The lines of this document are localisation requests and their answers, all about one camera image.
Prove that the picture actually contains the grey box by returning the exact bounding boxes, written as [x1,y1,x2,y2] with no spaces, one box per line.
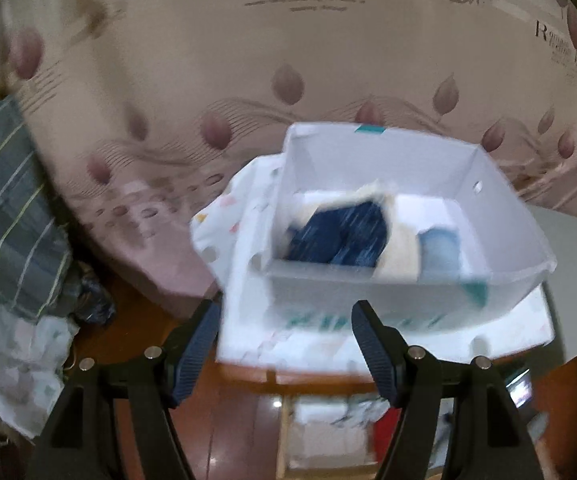
[518,205,577,366]

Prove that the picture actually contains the red cloth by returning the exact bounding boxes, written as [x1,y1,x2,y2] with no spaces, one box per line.
[373,407,404,461]

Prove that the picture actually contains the white leaf-print cloth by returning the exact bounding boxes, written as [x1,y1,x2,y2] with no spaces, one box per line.
[0,280,79,441]

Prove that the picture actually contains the grey plaid blanket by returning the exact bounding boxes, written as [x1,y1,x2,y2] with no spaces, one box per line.
[0,85,72,318]

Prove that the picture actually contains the light blue underwear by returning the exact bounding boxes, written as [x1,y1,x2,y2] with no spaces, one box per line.
[418,230,461,281]

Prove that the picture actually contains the floral mattress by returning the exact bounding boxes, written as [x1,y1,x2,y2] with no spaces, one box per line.
[0,0,577,321]

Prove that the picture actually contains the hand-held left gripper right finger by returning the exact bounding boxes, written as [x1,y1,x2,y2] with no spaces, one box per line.
[351,300,539,480]

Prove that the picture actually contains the crumpled blue package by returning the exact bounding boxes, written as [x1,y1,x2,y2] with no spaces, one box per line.
[71,265,116,323]

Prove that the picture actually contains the white dotted cloth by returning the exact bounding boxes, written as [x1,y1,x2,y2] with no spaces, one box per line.
[191,155,554,361]

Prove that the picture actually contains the white shoe box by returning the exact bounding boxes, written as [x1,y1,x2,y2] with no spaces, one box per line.
[261,122,556,336]

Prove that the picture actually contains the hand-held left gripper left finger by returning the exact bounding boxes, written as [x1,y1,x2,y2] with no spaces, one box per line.
[31,300,222,480]

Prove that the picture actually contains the dark blue underwear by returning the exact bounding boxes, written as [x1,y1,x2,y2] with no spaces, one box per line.
[286,202,389,266]

